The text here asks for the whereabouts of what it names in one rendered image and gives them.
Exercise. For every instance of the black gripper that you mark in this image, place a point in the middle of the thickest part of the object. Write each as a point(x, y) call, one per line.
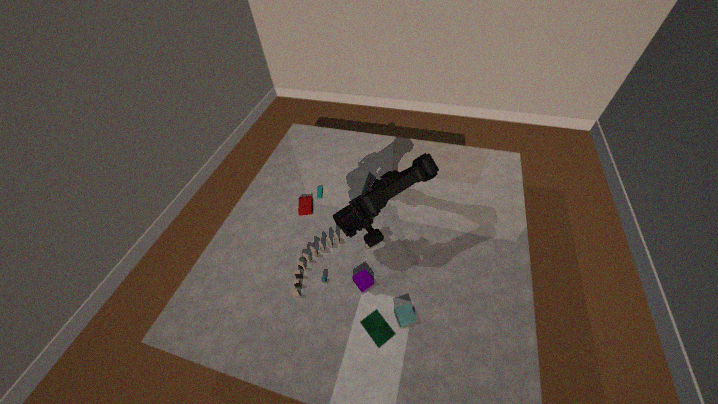
point(373, 236)

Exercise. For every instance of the purple block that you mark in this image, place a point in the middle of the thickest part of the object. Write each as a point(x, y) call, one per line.
point(363, 280)

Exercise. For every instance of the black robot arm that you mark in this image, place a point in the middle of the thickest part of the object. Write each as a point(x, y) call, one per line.
point(368, 205)

